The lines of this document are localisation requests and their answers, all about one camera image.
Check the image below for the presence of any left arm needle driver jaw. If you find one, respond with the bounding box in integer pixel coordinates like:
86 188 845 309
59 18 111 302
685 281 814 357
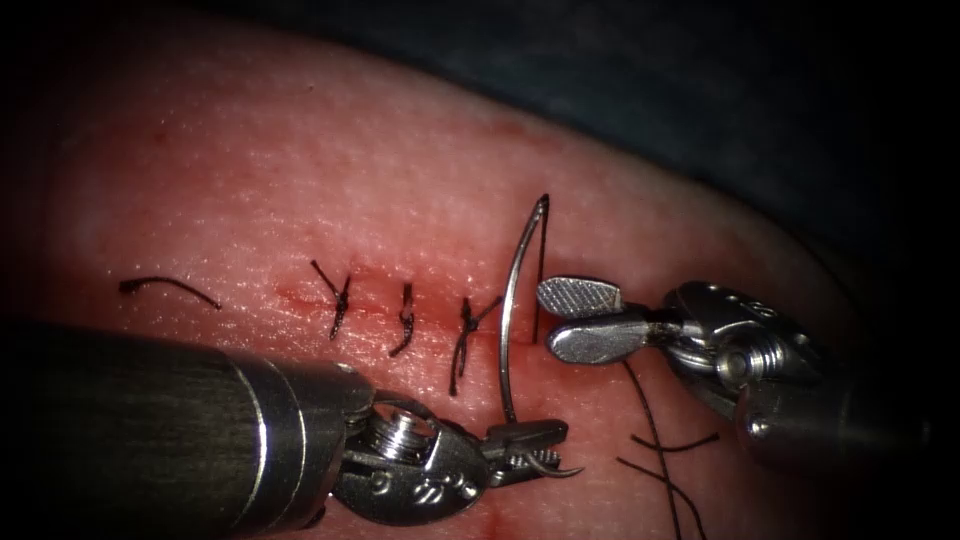
488 447 564 489
480 419 570 461

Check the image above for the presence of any left arm needle driver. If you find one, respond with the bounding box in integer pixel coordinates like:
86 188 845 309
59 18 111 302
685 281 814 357
330 389 497 527

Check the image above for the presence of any cut-off black thread piece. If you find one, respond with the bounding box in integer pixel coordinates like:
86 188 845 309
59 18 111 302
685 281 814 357
118 275 223 312

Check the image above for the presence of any black stitching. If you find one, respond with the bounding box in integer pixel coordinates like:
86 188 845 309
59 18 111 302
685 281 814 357
310 259 505 398

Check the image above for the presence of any right arm needle driver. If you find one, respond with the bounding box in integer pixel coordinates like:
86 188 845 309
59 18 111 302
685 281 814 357
620 281 825 421

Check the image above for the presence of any tissue pad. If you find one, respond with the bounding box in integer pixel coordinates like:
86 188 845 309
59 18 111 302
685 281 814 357
29 14 864 540

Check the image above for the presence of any right arm needle driver jaw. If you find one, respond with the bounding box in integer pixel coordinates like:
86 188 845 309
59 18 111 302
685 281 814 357
546 312 651 367
536 275 625 319

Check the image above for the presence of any curved steel needle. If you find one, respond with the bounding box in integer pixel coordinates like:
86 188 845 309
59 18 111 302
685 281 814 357
498 194 586 480

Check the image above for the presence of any dark cloth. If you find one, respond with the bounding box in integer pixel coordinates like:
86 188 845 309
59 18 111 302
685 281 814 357
187 0 960 286

